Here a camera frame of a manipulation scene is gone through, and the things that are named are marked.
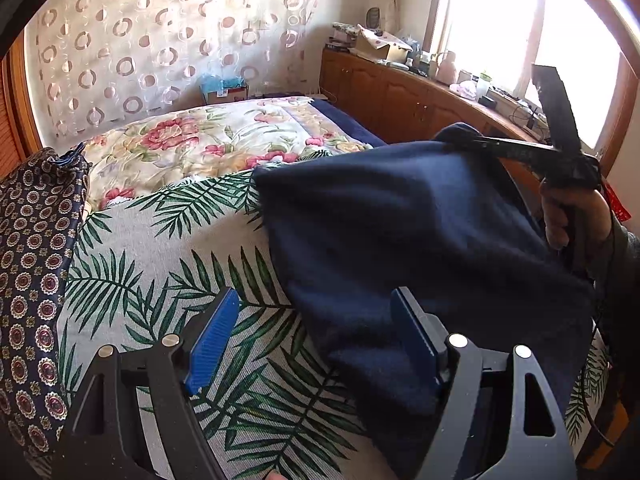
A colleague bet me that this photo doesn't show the navy blanket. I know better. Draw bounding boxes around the navy blanket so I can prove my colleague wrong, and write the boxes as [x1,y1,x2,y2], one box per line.
[310,100,388,151]

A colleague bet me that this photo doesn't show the small cardboard box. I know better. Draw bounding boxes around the small cardboard box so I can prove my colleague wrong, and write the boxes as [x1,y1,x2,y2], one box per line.
[202,85,249,106]

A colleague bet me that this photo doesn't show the circle-pattern sheer curtain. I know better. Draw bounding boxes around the circle-pattern sheer curtain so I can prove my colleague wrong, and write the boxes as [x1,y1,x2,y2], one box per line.
[25,0,326,141]

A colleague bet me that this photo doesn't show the wooden slatted wardrobe door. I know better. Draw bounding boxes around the wooden slatted wardrobe door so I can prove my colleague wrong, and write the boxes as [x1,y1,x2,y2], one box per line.
[0,55,32,161]

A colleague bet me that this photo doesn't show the wooden cabinet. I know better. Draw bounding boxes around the wooden cabinet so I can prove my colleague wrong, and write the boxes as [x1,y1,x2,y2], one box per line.
[320,47,546,181]

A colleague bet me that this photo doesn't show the dark medallion-print cloth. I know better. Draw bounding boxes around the dark medallion-print cloth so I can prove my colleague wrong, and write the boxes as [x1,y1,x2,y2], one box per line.
[0,147,93,461]

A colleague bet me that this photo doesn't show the navy orange-print t-shirt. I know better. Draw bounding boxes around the navy orange-print t-shirt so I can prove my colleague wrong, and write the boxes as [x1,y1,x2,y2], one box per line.
[252,122,598,478]

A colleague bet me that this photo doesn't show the pink jug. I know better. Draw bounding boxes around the pink jug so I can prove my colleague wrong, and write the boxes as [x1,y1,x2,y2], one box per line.
[436,51,458,85]

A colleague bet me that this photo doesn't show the red ribbon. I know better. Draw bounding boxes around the red ribbon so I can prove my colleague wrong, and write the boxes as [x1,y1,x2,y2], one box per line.
[601,181,629,222]

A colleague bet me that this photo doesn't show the light blue plastic bag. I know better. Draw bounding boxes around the light blue plastic bag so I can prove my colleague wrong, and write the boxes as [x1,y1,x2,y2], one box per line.
[200,74,248,92]

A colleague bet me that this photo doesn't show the person's right hand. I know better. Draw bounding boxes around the person's right hand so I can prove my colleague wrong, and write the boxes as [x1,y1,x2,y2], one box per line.
[542,187,613,266]

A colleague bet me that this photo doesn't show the floral quilt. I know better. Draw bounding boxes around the floral quilt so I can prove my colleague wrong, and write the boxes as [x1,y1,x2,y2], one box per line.
[80,96,373,211]

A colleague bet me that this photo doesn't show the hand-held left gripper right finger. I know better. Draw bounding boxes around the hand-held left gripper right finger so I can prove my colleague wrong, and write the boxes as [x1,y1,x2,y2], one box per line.
[391,287,571,480]

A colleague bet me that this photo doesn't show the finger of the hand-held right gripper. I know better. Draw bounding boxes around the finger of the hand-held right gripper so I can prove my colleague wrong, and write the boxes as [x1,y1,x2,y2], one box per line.
[440,132,507,159]

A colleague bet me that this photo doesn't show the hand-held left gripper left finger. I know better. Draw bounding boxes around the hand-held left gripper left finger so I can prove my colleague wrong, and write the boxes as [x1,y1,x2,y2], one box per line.
[65,287,241,480]

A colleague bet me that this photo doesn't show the open cardboard box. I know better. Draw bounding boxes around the open cardboard box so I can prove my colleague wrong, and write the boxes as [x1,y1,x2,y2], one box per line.
[355,27,413,61]

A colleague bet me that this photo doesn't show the stack of books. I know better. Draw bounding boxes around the stack of books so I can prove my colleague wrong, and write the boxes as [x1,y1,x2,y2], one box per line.
[330,22,363,53]

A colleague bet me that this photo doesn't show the leaf-print bedsheet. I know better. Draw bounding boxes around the leaf-print bedsheet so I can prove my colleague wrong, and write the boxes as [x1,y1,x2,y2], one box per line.
[55,165,616,480]

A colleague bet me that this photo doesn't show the bright window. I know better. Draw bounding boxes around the bright window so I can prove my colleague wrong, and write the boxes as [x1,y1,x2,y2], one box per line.
[432,0,631,151]

